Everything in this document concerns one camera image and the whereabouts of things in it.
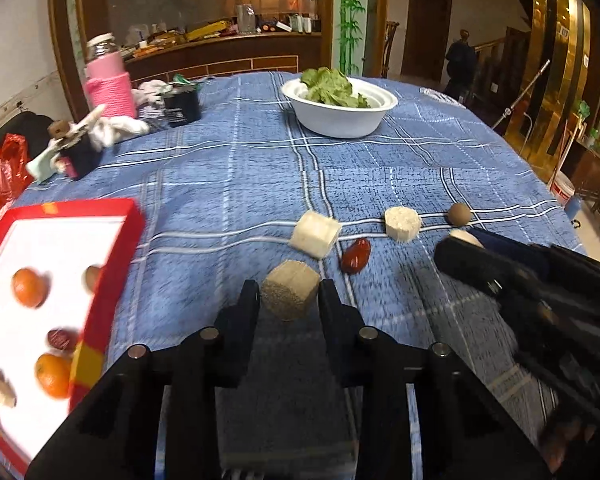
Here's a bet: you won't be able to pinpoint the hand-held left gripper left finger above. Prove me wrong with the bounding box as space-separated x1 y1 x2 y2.
25 279 261 480

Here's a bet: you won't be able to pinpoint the wooden door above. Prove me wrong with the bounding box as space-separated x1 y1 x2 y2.
401 0 453 83

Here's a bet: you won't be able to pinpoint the white gloves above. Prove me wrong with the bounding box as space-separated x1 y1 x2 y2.
87 104 151 151

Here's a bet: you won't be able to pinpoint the glass pitcher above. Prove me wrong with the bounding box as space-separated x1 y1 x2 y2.
236 4 257 33

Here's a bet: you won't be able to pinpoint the white bucket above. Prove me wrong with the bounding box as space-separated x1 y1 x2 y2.
550 170 577 207

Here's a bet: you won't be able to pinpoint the red date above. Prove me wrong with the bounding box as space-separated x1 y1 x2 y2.
46 328 80 352
340 238 372 275

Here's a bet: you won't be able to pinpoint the thin metal rod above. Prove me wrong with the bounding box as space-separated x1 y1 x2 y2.
490 59 551 133

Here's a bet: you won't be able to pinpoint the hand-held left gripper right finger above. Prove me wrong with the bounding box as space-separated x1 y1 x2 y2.
318 279 553 480

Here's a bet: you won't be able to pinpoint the large brown round fruit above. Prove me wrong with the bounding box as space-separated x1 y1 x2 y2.
82 265 103 293

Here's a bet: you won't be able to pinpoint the red plastic bag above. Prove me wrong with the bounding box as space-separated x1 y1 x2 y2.
0 133 33 223

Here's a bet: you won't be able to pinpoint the person's right hand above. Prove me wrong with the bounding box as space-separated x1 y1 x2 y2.
537 410 600 471

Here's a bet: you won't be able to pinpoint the small brown longan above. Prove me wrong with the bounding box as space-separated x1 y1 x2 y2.
448 202 472 226

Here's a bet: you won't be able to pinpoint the white crumpled cloth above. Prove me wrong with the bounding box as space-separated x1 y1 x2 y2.
131 79 168 108

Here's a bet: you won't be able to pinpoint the yellow box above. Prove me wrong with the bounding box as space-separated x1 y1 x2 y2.
185 21 231 41

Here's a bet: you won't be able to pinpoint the black cup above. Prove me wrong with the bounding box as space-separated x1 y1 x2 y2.
161 85 202 129

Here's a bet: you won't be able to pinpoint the bamboo painted pillar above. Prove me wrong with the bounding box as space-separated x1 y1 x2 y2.
332 0 376 77

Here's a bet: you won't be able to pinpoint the wooden counter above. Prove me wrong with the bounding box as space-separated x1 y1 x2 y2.
122 32 323 91

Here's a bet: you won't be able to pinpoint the white bowl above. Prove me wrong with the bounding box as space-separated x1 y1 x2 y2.
280 78 399 139

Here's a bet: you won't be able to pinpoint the green lettuce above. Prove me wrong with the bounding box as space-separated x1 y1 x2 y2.
300 67 371 109

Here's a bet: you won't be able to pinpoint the bottle with pink knit sleeve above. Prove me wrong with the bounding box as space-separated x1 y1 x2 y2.
83 33 137 121

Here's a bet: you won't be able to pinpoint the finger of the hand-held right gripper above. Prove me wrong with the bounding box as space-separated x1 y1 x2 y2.
434 237 531 303
472 230 561 278

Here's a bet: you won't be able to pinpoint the blue plaid tablecloth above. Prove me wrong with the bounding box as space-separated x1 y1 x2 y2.
0 71 588 480

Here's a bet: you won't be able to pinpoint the light green cloth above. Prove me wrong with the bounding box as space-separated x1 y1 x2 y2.
26 147 63 186

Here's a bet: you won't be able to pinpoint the red-rimmed white tray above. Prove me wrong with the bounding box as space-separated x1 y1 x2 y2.
0 198 147 478

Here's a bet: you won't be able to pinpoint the wooden chair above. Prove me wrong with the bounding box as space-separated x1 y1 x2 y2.
380 20 401 80

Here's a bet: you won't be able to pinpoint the orange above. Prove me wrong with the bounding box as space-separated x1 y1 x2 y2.
11 267 48 309
35 353 75 401

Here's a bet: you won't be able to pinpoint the black sofa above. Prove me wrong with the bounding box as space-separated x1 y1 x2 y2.
0 112 56 231

